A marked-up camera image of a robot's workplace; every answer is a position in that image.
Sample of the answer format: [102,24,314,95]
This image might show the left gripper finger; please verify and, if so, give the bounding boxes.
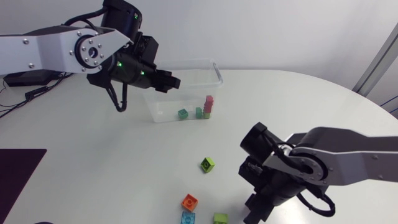
[155,76,182,94]
[156,69,174,81]

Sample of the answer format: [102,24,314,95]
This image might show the clear plastic container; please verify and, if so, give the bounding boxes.
[141,58,224,124]

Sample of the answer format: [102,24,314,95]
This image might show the orange toy brick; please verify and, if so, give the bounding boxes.
[181,194,199,213]

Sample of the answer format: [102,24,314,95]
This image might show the light blue toy brick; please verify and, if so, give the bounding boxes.
[180,211,197,224]

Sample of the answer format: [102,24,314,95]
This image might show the black power brick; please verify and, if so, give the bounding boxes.
[2,69,63,88]

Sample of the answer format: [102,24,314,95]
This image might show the dark mat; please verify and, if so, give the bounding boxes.
[0,148,48,223]

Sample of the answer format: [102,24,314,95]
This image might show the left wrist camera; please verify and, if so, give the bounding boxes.
[134,32,160,67]

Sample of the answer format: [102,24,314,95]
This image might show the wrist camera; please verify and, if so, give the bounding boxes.
[238,155,266,188]
[134,32,160,67]

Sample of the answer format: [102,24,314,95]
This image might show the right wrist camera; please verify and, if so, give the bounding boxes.
[238,155,266,188]

